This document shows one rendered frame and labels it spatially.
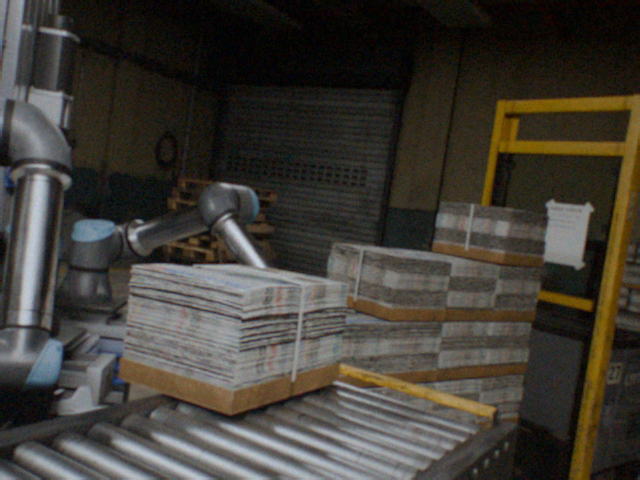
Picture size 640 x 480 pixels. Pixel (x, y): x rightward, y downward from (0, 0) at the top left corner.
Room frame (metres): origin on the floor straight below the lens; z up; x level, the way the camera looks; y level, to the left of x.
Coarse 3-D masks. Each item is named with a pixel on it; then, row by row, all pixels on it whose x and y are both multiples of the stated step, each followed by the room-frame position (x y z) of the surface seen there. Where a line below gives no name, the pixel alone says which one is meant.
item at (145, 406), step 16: (144, 400) 1.16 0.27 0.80; (160, 400) 1.17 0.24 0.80; (176, 400) 1.18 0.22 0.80; (80, 416) 1.04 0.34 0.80; (96, 416) 1.05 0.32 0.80; (112, 416) 1.06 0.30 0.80; (144, 416) 1.11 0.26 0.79; (0, 432) 0.93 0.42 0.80; (16, 432) 0.94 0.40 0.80; (32, 432) 0.95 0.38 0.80; (48, 432) 0.96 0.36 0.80; (80, 432) 1.00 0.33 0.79; (0, 448) 0.88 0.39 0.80; (48, 448) 0.95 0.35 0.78
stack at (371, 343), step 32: (352, 320) 2.16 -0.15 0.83; (384, 320) 2.27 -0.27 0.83; (416, 320) 2.36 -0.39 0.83; (352, 352) 2.14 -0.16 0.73; (384, 352) 2.24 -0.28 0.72; (416, 352) 2.34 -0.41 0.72; (448, 352) 2.44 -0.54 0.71; (480, 352) 2.57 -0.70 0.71; (416, 384) 2.35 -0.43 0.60; (448, 384) 2.46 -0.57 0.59; (480, 384) 2.58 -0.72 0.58
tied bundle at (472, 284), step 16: (432, 256) 2.57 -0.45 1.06; (448, 256) 2.76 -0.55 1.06; (464, 272) 2.45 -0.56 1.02; (480, 272) 2.51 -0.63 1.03; (496, 272) 2.58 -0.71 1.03; (448, 288) 2.42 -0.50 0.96; (464, 288) 2.47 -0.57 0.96; (480, 288) 2.53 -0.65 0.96; (448, 304) 2.41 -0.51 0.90; (464, 304) 2.47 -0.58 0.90; (480, 304) 2.53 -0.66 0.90
